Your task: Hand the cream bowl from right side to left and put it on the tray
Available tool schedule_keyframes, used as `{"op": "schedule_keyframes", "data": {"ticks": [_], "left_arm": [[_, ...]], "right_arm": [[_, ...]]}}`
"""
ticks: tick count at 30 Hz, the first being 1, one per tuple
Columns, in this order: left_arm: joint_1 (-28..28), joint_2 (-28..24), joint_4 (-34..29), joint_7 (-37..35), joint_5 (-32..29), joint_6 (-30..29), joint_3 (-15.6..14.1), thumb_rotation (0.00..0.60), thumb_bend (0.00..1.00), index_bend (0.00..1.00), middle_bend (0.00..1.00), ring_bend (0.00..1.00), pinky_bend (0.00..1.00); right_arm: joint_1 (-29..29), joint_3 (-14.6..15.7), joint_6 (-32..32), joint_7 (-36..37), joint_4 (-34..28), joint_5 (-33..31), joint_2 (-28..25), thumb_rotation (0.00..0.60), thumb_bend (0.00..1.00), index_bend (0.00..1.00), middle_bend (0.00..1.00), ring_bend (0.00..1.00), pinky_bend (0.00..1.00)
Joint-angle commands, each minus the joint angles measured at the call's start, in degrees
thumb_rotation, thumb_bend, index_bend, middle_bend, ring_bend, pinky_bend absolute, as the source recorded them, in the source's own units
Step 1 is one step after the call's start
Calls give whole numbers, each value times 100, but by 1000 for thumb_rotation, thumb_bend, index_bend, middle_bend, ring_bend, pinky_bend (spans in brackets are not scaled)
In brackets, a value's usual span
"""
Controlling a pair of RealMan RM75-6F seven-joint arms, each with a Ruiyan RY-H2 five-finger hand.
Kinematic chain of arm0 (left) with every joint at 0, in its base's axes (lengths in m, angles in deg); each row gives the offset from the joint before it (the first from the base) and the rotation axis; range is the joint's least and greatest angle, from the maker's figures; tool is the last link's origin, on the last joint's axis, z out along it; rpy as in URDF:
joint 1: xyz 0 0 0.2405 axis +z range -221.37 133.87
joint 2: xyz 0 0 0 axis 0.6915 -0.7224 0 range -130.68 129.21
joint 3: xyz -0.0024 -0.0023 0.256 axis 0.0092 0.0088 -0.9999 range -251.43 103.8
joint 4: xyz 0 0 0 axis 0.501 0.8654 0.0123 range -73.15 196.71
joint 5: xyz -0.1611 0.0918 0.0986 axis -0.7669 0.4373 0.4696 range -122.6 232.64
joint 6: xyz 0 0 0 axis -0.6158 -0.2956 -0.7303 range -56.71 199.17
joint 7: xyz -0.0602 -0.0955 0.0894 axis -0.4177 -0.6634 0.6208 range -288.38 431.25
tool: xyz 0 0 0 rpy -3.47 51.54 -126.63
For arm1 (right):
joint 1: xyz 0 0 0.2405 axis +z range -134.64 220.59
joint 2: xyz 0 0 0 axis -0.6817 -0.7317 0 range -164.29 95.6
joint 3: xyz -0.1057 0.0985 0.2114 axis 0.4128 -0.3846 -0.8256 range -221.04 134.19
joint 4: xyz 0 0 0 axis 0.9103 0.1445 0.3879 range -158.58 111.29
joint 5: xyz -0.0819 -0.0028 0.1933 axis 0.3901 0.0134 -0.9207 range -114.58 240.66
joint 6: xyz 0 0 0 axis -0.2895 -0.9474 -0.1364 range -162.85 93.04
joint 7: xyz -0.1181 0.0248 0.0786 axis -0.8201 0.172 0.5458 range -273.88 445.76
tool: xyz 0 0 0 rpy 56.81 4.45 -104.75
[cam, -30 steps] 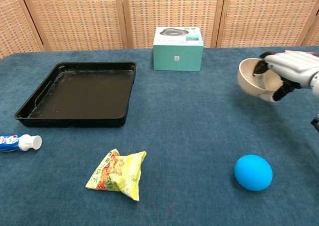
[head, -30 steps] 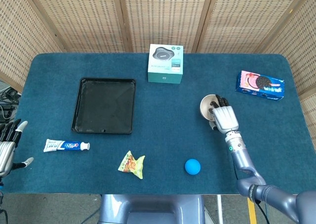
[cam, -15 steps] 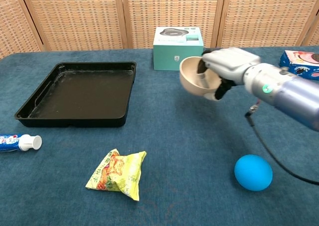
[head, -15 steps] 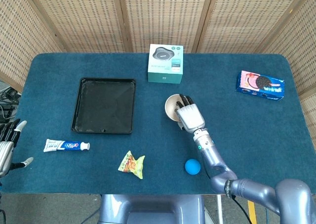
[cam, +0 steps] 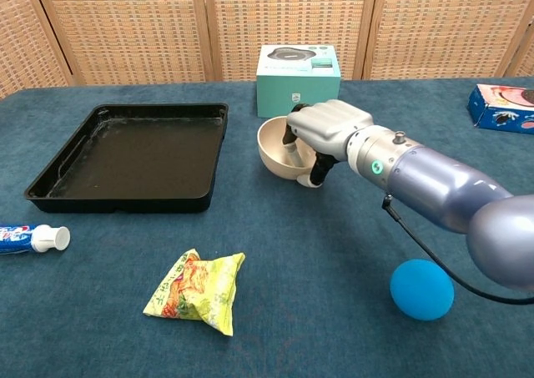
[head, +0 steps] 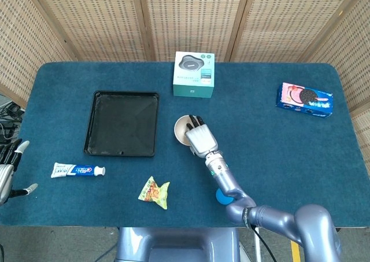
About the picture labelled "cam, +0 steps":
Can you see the yellow-green snack packet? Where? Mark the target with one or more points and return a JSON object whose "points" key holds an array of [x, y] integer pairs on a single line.
{"points": [[200, 286]]}

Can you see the black plastic tray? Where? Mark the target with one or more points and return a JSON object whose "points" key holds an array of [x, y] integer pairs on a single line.
{"points": [[137, 161]]}

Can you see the blue cookie box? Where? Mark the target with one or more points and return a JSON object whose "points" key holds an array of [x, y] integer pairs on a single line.
{"points": [[500, 115]]}

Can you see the beige ribbed bowl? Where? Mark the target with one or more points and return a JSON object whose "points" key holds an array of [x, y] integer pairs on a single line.
{"points": [[271, 157]]}

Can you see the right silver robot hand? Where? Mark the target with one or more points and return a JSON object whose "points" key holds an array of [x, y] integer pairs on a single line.
{"points": [[325, 123]]}

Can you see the blue white toothpaste tube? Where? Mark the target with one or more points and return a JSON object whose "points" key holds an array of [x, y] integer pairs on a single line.
{"points": [[41, 238]]}

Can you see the blue ball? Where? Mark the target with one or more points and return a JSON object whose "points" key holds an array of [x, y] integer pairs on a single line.
{"points": [[421, 292]]}

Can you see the woven wicker screen panel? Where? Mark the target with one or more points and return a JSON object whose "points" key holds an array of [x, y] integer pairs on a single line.
{"points": [[292, 11], [442, 27], [21, 40], [125, 27], [526, 56]]}

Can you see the blue carpet table cover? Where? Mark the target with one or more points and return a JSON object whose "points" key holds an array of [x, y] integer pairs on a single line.
{"points": [[292, 236]]}

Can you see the teal speaker box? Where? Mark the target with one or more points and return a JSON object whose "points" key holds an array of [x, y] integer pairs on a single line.
{"points": [[296, 82]]}

